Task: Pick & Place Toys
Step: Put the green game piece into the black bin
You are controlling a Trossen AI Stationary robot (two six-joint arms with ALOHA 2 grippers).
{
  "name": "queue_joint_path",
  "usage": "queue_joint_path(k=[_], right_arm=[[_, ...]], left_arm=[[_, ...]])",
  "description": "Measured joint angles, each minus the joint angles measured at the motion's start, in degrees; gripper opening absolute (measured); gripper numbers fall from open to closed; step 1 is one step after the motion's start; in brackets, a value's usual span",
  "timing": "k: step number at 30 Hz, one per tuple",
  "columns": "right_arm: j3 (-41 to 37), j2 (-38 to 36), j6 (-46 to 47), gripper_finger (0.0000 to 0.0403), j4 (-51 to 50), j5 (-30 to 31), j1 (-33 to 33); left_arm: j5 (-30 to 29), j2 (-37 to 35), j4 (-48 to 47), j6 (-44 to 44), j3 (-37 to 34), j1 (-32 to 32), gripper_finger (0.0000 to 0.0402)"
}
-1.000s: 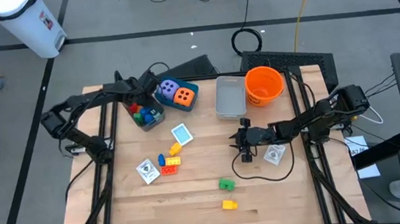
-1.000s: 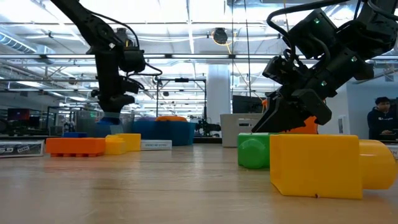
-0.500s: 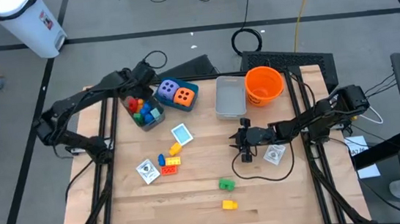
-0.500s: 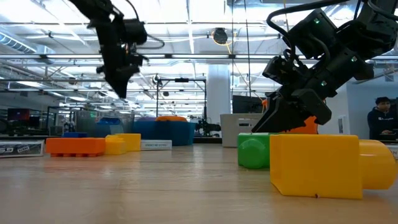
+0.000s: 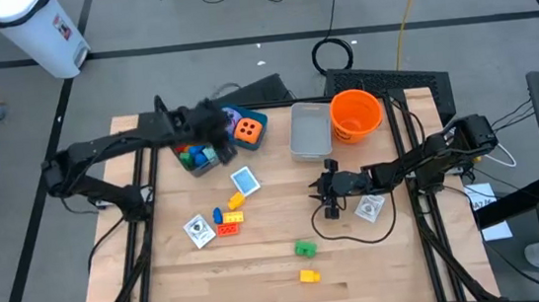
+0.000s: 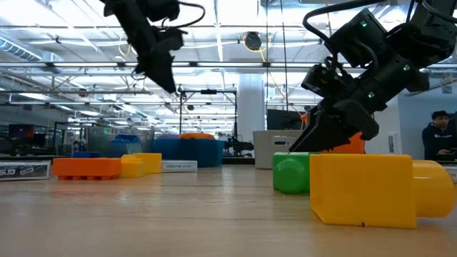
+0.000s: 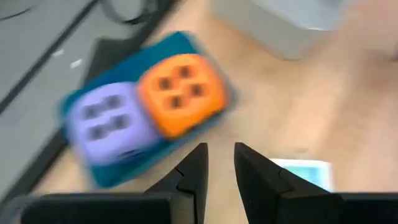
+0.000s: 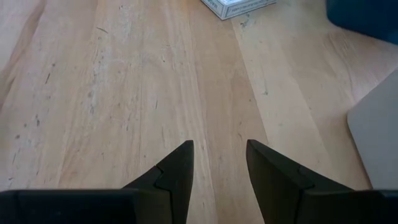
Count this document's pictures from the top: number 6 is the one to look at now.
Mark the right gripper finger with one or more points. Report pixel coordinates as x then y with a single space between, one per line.
335 123

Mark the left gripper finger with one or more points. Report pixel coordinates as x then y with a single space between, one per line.
160 71

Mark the purple foam die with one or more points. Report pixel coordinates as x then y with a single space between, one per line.
168 136

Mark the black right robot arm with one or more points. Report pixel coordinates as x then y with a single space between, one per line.
435 35

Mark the orange pumpkin face bucket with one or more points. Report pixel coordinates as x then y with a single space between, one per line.
351 146

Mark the black monitor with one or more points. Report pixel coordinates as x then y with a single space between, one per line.
285 119

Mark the green toy block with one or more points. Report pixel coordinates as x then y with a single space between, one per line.
291 176

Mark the yellow toy block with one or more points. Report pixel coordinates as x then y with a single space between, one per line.
151 162
360 189

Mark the smoky grey translucent bin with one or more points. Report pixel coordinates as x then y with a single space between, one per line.
143 142

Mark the light grey plastic bin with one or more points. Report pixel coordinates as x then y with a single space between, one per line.
264 142

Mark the person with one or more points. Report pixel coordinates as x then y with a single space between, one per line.
437 139

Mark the white square pillar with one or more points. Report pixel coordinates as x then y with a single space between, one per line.
251 103

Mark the blue plastic bin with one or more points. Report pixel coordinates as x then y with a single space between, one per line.
193 151

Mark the yellow flat brick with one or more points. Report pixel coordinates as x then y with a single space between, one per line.
132 168

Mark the small blue brick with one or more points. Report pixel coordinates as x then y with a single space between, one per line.
85 154

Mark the orange-red flat brick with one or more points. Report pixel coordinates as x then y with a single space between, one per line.
85 167

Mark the black and white card deck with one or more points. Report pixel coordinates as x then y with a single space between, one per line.
21 171

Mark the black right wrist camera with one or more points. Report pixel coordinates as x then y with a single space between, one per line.
321 80

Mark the black gantry frame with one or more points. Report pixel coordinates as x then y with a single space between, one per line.
209 91

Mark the black camera device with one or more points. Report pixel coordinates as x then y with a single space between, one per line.
237 146

